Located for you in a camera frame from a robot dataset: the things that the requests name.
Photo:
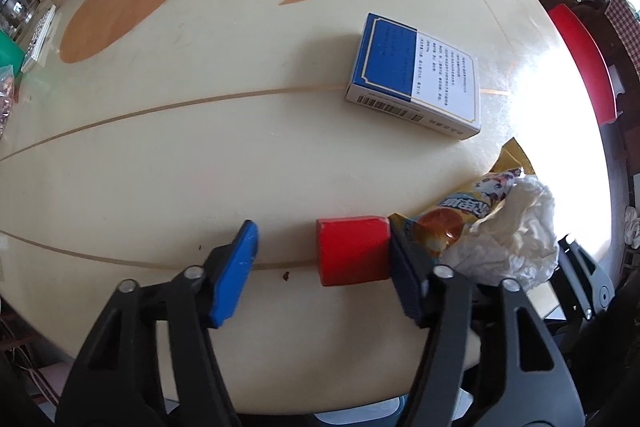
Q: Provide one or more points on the small red box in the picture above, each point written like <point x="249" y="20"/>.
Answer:
<point x="353" y="250"/>

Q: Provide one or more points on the red plastic stool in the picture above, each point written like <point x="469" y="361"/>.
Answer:
<point x="589" y="61"/>

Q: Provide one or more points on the checkered tablecloth side table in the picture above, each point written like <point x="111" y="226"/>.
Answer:
<point x="623" y="43"/>

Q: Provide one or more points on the yellow snack wrapper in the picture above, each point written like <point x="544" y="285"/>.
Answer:
<point x="443" y="224"/>

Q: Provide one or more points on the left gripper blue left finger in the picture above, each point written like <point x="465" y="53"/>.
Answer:
<point x="228" y="268"/>

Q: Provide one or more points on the white tissue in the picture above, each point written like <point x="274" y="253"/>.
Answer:
<point x="516" y="241"/>

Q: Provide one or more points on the green thermos bottle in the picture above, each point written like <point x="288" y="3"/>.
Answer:
<point x="11" y="55"/>

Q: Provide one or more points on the left gripper dark blue right finger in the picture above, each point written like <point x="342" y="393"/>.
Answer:
<point x="410" y="266"/>

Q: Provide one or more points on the white remote control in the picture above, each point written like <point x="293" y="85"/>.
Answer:
<point x="39" y="37"/>

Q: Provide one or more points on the blue white cigarette box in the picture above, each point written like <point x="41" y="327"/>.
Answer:
<point x="402" y="72"/>

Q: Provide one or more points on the glass teapot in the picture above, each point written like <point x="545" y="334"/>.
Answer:
<point x="16" y="15"/>

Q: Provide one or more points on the plastic bag of nuts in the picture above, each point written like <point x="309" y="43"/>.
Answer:
<point x="6" y="95"/>

